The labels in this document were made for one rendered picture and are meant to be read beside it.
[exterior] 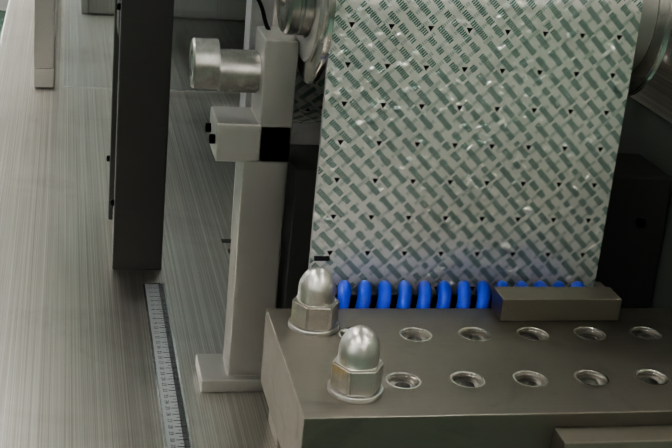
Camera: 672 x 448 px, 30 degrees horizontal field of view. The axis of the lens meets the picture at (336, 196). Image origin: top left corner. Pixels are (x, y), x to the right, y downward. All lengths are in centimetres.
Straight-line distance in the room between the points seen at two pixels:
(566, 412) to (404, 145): 24
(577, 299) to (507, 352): 9
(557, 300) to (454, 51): 20
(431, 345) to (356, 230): 12
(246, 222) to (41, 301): 28
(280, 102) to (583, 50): 24
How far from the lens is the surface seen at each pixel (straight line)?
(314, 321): 88
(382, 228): 96
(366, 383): 80
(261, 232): 103
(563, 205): 99
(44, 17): 193
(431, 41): 92
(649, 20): 98
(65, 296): 124
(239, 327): 106
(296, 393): 81
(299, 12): 92
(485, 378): 86
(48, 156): 164
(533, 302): 95
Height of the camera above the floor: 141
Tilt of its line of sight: 19 degrees down
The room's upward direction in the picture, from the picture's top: 5 degrees clockwise
